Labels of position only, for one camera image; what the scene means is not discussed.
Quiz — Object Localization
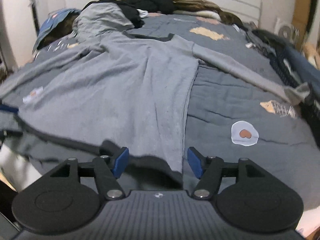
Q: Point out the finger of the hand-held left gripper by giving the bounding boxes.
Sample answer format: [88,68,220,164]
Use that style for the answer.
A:
[0,104,24,140]

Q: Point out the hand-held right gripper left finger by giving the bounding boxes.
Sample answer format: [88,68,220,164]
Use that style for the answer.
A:
[49,147,129,200]

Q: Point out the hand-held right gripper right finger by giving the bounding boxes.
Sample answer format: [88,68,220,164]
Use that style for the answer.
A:
[187,147,269,200]

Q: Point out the grey sweatshirt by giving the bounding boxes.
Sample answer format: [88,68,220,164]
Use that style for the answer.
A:
[0,31,310,180]

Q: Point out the brown clothes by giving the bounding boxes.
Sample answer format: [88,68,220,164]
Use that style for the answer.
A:
[41,15,80,47]

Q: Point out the white mattress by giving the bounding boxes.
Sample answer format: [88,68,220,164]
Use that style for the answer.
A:
[0,145,38,190]

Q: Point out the printed grey quilt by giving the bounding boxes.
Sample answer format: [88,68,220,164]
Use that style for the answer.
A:
[0,12,320,210]

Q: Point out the blue printed cloth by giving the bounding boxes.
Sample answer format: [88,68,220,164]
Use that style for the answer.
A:
[32,8,82,53]

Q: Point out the light grey t-shirt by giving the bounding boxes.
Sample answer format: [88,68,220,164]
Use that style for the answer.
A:
[72,2,135,43]

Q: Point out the navy dotted garment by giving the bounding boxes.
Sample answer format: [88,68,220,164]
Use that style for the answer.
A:
[270,45,320,120]

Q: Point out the black garment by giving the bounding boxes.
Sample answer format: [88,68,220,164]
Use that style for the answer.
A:
[120,4,145,28]

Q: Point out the white pillow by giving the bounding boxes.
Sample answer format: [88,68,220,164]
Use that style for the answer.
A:
[175,10,222,20]

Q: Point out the folded brown blanket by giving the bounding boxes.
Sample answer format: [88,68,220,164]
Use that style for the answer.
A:
[170,0,225,18]

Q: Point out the white box fan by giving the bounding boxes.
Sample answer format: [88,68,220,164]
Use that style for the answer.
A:
[276,17,299,40]

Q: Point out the black jacket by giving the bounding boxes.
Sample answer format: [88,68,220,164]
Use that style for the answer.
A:
[117,0,175,14]

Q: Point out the brown cardboard panel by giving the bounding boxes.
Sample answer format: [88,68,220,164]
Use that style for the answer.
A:
[292,0,313,48]

